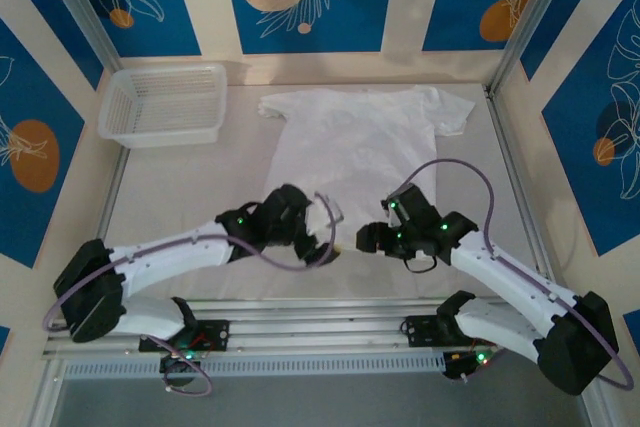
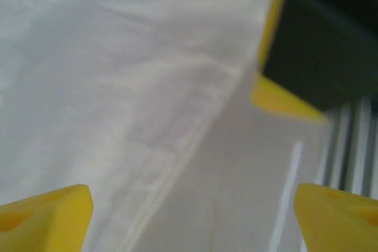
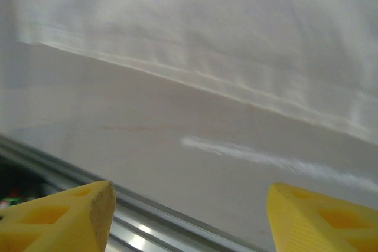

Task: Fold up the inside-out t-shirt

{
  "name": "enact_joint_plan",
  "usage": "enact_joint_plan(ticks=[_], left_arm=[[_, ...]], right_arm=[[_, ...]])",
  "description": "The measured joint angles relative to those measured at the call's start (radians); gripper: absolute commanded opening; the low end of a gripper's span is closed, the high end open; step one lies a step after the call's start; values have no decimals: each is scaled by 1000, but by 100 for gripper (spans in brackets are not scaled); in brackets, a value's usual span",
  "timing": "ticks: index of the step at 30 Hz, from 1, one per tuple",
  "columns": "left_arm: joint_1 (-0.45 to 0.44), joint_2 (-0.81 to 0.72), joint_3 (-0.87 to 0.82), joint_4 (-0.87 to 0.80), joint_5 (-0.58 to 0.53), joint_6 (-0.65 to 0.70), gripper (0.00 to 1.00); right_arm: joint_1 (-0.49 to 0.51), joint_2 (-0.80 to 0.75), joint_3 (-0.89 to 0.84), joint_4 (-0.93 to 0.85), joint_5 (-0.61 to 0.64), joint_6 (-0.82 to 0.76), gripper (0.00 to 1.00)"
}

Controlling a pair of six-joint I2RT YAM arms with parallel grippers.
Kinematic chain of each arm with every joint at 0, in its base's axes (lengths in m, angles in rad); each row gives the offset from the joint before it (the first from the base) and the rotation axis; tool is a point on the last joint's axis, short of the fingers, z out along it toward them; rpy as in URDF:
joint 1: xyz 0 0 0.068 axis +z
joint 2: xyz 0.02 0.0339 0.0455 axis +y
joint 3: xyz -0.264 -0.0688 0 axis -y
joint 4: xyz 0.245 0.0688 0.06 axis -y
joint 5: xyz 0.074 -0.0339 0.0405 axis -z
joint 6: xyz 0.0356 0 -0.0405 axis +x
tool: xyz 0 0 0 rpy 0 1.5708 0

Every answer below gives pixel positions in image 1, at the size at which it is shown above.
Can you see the white t-shirt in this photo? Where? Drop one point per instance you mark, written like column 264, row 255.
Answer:
column 350, row 147

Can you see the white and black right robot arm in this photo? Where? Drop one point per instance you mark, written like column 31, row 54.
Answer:
column 500, row 267

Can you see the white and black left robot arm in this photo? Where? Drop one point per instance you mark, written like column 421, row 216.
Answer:
column 165, row 252

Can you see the white perforated plastic basket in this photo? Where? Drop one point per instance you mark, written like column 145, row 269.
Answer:
column 160, row 102

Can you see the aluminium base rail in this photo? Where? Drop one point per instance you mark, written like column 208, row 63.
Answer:
column 310, row 332

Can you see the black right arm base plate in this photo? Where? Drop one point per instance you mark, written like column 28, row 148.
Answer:
column 420, row 329

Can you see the aluminium right table rail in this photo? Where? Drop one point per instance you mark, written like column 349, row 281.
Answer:
column 520, row 182

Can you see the aluminium table rail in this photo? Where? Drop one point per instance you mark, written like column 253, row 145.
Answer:
column 112, row 197
column 520, row 182

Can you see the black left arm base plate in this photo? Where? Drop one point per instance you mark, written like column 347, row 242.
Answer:
column 215, row 334

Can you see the aluminium left table rail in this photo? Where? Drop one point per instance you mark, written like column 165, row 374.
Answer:
column 112, row 197

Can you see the aluminium right frame post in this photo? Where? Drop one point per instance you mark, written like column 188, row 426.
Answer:
column 535, row 7

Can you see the aluminium frame post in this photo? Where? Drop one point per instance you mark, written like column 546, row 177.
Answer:
column 80, row 2
column 535, row 7

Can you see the aluminium left frame post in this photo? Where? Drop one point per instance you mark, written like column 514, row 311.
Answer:
column 80, row 2

